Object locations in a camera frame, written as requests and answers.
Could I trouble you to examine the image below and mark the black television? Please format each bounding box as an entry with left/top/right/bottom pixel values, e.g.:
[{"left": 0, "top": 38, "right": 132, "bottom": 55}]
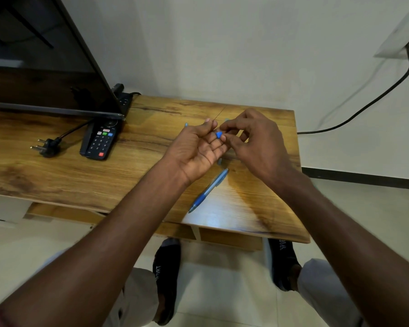
[{"left": 0, "top": 0, "right": 125, "bottom": 119}]

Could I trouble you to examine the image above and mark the person's right black sock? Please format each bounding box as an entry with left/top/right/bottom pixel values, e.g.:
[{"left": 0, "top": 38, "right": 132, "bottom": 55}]
[{"left": 268, "top": 238, "right": 302, "bottom": 292}]

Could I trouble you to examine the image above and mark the person's right grey trouser leg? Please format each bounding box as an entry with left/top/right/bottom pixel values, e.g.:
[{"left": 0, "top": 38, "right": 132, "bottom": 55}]
[{"left": 297, "top": 258, "right": 369, "bottom": 327}]

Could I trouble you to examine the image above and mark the person's black sock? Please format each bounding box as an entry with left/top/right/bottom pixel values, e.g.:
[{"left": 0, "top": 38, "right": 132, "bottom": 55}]
[
  {"left": 268, "top": 238, "right": 302, "bottom": 292},
  {"left": 152, "top": 238, "right": 182, "bottom": 326}
]

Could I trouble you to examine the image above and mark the person's left forearm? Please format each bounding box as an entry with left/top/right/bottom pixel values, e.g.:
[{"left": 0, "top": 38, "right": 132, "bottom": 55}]
[{"left": 0, "top": 158, "right": 191, "bottom": 327}]

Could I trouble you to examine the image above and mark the person's grey trouser leg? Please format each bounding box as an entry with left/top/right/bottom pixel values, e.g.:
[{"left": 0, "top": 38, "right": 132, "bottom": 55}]
[
  {"left": 37, "top": 250, "right": 160, "bottom": 327},
  {"left": 297, "top": 258, "right": 369, "bottom": 327}
]

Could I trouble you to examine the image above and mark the black power strip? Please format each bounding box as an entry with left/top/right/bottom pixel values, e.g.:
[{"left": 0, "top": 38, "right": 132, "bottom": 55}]
[{"left": 111, "top": 83, "right": 134, "bottom": 116}]

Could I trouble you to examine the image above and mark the person's left black sock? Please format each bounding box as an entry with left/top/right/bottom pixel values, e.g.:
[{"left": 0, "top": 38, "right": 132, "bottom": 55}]
[{"left": 152, "top": 238, "right": 182, "bottom": 326}]

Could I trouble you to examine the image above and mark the black remote control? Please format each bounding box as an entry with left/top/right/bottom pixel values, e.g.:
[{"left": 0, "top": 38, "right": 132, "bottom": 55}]
[{"left": 80, "top": 118, "right": 123, "bottom": 161}]

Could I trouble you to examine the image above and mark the white wall socket panel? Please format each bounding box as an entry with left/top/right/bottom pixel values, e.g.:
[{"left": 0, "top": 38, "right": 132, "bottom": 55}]
[{"left": 374, "top": 3, "right": 409, "bottom": 59}]

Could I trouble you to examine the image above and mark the black power plug with cable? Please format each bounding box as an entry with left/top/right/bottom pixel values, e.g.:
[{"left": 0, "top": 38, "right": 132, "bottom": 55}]
[{"left": 30, "top": 119, "right": 93, "bottom": 158}]

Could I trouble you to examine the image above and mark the person's right forearm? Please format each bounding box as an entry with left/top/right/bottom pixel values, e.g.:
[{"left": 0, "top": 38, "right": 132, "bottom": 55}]
[{"left": 276, "top": 170, "right": 409, "bottom": 327}]

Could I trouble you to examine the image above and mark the person's left hand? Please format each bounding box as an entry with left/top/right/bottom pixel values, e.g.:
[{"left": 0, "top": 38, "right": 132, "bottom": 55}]
[{"left": 162, "top": 119, "right": 229, "bottom": 188}]

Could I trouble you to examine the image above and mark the person's left grey trouser leg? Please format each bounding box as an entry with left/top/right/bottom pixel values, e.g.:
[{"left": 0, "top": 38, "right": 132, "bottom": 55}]
[{"left": 37, "top": 250, "right": 160, "bottom": 327}]

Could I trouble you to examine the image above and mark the person's right hand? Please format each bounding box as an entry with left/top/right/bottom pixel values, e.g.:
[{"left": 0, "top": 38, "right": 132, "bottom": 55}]
[{"left": 219, "top": 108, "right": 309, "bottom": 189}]

